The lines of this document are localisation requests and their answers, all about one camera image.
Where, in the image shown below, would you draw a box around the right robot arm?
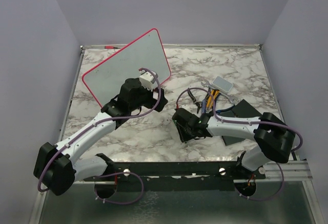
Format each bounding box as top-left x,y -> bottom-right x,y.
172,108 -> 297,178

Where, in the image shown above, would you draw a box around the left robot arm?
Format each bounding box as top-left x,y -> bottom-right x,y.
33,78 -> 168,196

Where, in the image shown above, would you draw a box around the black grey handled pliers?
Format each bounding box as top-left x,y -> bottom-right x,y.
187,89 -> 202,113

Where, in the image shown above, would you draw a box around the black network switch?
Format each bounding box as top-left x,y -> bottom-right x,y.
232,99 -> 262,118

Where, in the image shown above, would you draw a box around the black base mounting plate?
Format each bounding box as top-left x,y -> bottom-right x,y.
86,161 -> 265,192

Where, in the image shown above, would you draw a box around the pink framed whiteboard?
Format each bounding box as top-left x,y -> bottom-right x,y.
82,28 -> 171,107

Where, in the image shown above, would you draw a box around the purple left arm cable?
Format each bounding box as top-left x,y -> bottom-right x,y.
37,67 -> 162,205

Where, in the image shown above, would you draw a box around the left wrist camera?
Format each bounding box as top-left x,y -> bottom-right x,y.
139,69 -> 159,91

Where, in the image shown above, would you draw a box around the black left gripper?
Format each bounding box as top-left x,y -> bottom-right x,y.
130,82 -> 168,112

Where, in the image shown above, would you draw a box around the yellow black utility knife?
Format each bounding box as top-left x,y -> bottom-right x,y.
206,89 -> 220,108

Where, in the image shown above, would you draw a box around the aluminium frame rail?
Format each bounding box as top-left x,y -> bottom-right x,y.
263,160 -> 313,181

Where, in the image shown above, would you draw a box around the grey white router box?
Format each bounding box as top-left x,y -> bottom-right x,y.
212,76 -> 233,93

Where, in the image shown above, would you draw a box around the red marker at wall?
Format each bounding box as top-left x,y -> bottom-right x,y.
104,46 -> 120,49

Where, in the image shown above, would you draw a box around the silver open-end wrench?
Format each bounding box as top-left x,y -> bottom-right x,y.
200,80 -> 239,105

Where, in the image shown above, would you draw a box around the blue handled pliers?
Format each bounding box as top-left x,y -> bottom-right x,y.
206,93 -> 235,114

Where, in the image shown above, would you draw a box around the black flat box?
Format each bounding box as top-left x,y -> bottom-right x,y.
221,136 -> 244,146

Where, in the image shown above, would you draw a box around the blue transparent screwdriver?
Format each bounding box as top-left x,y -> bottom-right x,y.
201,99 -> 207,114

